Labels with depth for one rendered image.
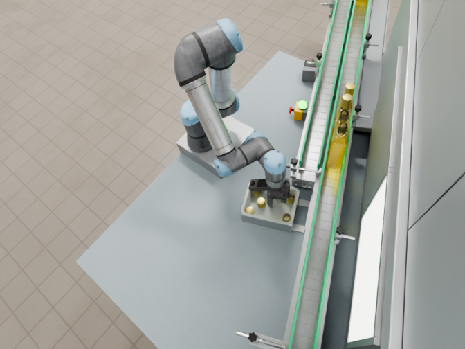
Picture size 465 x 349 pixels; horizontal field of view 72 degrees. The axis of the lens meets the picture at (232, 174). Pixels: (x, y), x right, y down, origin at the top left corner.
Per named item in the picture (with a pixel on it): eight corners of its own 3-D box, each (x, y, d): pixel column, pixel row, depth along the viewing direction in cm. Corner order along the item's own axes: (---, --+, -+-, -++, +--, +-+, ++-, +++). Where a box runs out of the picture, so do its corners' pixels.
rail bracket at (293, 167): (318, 183, 133) (322, 168, 122) (278, 176, 137) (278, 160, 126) (320, 177, 134) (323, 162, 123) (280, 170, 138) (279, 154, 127)
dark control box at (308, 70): (315, 83, 177) (317, 71, 170) (301, 82, 179) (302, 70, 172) (318, 73, 181) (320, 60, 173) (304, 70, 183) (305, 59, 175)
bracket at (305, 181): (313, 190, 139) (314, 183, 133) (290, 186, 141) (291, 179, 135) (314, 183, 141) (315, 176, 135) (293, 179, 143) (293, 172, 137)
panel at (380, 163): (356, 351, 94) (389, 349, 65) (345, 347, 95) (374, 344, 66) (380, 114, 134) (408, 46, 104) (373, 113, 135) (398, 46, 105)
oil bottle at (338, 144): (339, 170, 135) (348, 140, 116) (325, 167, 136) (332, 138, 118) (340, 158, 137) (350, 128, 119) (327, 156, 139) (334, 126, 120)
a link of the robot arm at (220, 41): (201, 108, 153) (187, 24, 100) (229, 94, 155) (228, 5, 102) (213, 128, 150) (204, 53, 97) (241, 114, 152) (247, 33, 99)
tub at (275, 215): (291, 233, 137) (292, 225, 130) (241, 221, 143) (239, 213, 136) (299, 197, 145) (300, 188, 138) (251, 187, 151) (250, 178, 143)
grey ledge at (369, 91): (369, 141, 151) (376, 127, 141) (350, 138, 153) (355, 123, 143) (385, 12, 192) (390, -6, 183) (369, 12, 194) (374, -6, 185)
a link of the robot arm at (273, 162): (277, 143, 112) (290, 160, 108) (277, 160, 122) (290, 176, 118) (257, 154, 111) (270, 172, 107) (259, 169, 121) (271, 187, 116)
